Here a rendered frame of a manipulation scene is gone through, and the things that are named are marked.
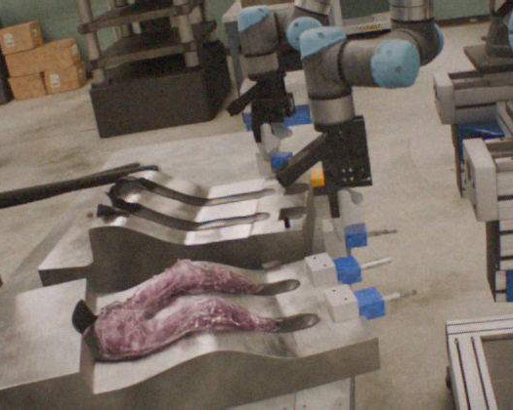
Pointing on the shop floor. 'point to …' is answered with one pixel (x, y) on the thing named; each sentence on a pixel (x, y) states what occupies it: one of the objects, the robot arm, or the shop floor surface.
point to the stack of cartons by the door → (40, 62)
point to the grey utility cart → (353, 21)
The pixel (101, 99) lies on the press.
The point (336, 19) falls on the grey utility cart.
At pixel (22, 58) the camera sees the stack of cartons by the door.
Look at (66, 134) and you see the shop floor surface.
